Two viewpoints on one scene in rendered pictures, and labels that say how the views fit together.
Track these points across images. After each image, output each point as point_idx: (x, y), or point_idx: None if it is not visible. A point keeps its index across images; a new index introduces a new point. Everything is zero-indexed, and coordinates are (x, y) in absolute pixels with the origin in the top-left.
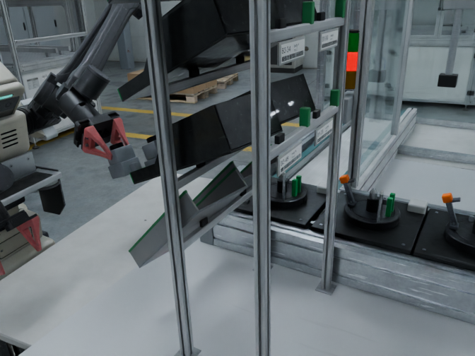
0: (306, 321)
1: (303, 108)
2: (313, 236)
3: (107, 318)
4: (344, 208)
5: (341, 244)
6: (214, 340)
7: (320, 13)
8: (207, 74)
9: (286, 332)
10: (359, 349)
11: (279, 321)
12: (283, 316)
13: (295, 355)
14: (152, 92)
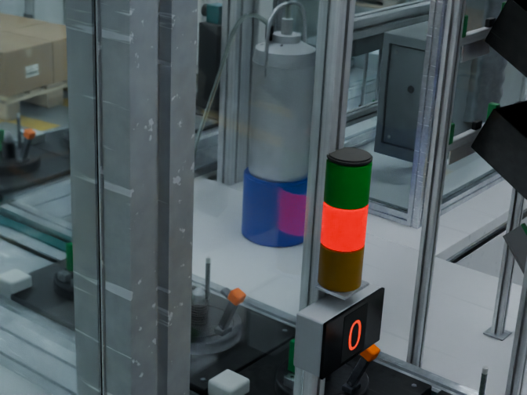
0: (445, 375)
1: (496, 103)
2: (430, 378)
3: None
4: (367, 385)
5: (390, 362)
6: None
7: (492, 17)
8: None
9: (471, 369)
10: (392, 346)
11: (479, 379)
12: (473, 384)
13: (463, 350)
14: None
